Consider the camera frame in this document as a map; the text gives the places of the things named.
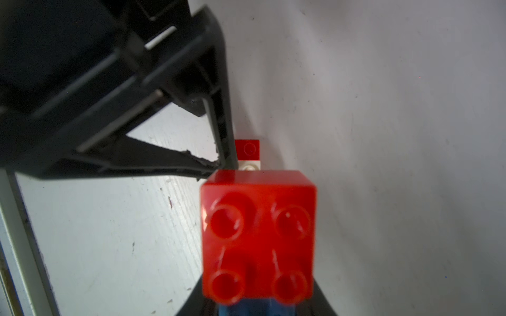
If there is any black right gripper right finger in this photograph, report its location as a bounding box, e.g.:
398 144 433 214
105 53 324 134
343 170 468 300
295 279 338 316

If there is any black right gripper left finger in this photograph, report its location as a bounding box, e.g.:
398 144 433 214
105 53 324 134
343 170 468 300
175 276 218 316

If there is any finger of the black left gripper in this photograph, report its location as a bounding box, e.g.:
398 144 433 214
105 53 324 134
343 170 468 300
75 136 220 179
143 5 238 170

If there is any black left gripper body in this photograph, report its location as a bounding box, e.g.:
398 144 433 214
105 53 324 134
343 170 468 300
1 1 190 178

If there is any blue lego brick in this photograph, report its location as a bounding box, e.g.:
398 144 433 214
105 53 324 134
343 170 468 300
217 298 296 316

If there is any red lego brick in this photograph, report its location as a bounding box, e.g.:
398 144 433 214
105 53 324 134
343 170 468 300
235 140 260 161
200 170 318 305

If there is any white lego brick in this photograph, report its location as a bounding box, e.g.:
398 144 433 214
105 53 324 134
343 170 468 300
239 160 261 171

